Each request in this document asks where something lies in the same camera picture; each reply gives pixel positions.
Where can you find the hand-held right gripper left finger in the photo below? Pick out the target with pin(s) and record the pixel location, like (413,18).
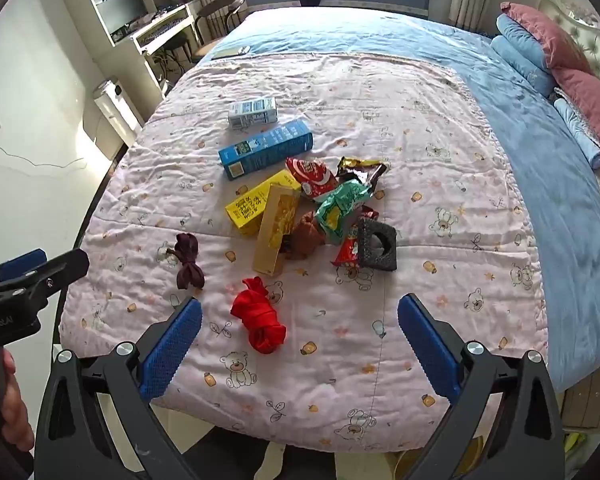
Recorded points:
(172,350)

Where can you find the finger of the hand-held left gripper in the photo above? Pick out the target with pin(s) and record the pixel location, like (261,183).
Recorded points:
(65,267)
(22,264)

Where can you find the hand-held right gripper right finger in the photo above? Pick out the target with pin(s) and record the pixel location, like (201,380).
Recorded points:
(430,350)

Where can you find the maroon cloth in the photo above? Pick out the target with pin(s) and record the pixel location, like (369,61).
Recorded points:
(187,267)

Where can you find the red cloth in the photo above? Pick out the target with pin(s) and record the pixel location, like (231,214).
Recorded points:
(260,322)

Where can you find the black foam block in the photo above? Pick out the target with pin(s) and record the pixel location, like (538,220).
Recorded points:
(367,255)

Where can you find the small red snack packet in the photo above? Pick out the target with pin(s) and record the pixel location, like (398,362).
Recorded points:
(347,252)

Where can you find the long gold box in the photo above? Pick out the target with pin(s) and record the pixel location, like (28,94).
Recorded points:
(275,232)

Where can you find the yellow box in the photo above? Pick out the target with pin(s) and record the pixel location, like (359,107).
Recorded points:
(247,207)

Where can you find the brown cloth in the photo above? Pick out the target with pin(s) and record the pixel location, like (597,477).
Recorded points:
(305,240)

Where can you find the green snack bag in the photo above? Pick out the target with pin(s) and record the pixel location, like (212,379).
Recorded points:
(337,207)

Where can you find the dark brown gold wrapper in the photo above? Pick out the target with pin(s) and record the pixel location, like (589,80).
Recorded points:
(365,175)

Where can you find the red snack bag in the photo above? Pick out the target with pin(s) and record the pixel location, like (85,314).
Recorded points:
(312,175)

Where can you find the long blue box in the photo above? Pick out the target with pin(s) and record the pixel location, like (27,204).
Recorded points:
(265,150)

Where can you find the white milk carton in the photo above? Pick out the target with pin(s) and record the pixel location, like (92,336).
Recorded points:
(252,112)

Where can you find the person's left hand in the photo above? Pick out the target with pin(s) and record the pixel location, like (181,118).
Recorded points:
(15,410)

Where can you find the white air purifier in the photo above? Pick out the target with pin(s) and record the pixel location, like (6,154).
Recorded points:
(115,110)

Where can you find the blue bedsheet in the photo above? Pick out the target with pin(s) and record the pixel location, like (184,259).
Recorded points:
(545,185)

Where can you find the white desk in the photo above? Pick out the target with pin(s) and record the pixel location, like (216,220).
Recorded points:
(152,45)

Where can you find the pink printed quilt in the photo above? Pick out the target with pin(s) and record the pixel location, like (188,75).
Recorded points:
(380,110)

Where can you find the black stool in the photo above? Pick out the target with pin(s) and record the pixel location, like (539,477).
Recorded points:
(177,47)

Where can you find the white bookshelf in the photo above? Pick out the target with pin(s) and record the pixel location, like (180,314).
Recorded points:
(92,15)

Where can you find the dark keyboard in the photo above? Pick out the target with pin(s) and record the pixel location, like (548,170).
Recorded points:
(165,27)

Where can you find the black monitor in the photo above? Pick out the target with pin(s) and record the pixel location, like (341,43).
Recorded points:
(125,10)

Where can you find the blue pillow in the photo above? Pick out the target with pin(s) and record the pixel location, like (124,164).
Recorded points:
(522,55)
(577,127)

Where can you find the maroon pillow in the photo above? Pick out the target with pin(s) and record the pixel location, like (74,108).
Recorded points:
(592,110)

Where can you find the brown chair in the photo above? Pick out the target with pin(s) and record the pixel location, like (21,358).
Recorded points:
(220,12)

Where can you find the pink pillow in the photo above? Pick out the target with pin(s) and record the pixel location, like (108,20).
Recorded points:
(545,35)

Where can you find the tufted grey headboard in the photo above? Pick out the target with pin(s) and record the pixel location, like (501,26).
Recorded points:
(585,30)

